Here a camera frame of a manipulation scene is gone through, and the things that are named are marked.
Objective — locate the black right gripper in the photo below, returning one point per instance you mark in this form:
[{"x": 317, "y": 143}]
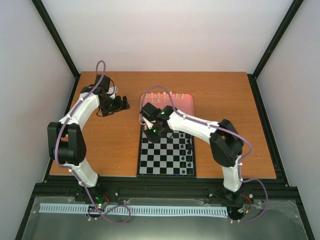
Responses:
[{"x": 154, "y": 139}]

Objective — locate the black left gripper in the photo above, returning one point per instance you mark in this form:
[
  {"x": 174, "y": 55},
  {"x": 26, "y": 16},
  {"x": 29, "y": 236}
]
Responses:
[{"x": 118, "y": 107}]

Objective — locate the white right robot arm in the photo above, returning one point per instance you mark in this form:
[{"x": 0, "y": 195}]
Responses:
[{"x": 225, "y": 143}]

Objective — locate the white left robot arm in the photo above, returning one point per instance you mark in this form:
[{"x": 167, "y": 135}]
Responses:
[{"x": 66, "y": 143}]

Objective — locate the black white chessboard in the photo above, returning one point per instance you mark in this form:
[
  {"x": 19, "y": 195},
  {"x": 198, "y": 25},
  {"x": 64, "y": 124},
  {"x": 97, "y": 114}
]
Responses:
[{"x": 164, "y": 158}]

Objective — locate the black king piece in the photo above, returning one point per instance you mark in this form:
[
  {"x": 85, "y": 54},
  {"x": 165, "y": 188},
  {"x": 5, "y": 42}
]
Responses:
[{"x": 189, "y": 147}]

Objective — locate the pink plastic tray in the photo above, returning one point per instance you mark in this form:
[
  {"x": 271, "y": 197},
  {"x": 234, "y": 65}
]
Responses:
[{"x": 185, "y": 105}]

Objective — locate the black rook piece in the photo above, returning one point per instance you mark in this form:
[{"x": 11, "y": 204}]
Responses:
[{"x": 190, "y": 171}]

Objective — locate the black aluminium frame base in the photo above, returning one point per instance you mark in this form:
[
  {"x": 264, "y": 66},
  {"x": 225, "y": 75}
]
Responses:
[{"x": 112, "y": 145}]

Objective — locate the light blue slotted cable duct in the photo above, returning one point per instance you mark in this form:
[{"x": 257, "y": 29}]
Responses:
[{"x": 136, "y": 210}]

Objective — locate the left black frame post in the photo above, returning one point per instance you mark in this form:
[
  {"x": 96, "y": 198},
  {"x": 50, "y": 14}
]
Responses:
[{"x": 44, "y": 15}]

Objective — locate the black frame post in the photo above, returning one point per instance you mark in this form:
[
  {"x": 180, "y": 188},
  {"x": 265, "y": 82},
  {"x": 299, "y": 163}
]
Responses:
[
  {"x": 279, "y": 33},
  {"x": 44, "y": 15}
]

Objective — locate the right black frame post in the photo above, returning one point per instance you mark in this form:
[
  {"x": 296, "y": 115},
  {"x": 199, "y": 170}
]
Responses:
[{"x": 279, "y": 33}]

